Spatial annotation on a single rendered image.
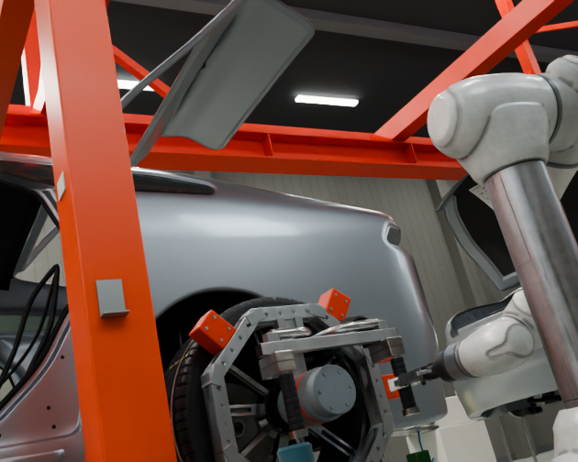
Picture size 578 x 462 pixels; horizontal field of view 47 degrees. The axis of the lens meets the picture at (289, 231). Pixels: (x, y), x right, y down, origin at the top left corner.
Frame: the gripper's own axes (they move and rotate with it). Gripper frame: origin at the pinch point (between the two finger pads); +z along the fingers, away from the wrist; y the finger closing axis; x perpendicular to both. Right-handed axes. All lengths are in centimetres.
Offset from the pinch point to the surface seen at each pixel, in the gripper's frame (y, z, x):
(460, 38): 665, 437, 554
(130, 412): -69, 10, 5
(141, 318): -63, 10, 26
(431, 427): 390, 441, -3
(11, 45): -67, 109, 177
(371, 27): 491, 444, 551
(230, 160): 113, 262, 214
